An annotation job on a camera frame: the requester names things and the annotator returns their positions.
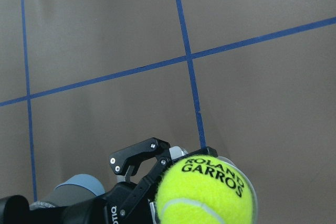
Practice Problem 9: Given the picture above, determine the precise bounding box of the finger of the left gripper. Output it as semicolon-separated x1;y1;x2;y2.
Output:
172;146;218;163

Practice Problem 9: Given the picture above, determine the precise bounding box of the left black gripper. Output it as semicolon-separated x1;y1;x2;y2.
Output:
1;137;171;223

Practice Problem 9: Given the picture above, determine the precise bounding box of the white blue tennis ball can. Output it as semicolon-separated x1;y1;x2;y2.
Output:
149;145;259;224

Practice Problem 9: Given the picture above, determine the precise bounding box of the yellow tennis ball with lettering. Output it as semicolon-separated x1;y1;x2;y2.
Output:
154;157;255;224

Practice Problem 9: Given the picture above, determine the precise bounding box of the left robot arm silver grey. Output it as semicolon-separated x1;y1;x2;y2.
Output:
1;137;217;223

